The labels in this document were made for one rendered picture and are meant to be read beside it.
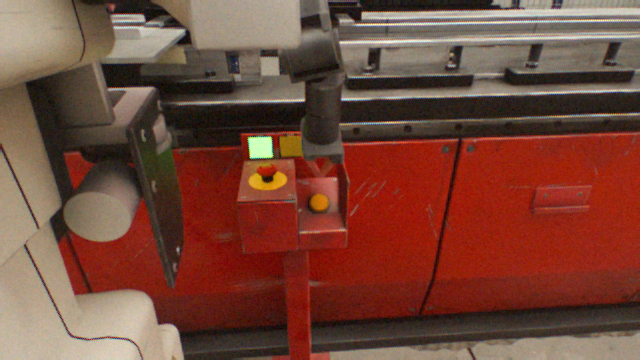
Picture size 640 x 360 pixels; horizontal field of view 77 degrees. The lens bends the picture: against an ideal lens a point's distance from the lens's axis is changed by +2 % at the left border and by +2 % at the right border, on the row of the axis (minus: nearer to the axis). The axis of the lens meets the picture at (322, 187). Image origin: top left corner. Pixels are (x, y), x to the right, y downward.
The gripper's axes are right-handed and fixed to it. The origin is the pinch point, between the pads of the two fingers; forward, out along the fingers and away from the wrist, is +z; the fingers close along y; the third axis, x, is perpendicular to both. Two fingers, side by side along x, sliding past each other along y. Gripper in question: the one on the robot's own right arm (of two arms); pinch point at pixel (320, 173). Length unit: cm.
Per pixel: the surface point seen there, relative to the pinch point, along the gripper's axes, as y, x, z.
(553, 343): -2, -82, 82
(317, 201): 0.2, 0.4, 7.8
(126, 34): 27.2, 36.7, -14.3
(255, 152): 10.1, 12.5, 2.8
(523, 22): 60, -66, -2
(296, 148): 10.2, 4.0, 2.2
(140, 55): 13.3, 30.2, -16.9
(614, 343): -4, -102, 81
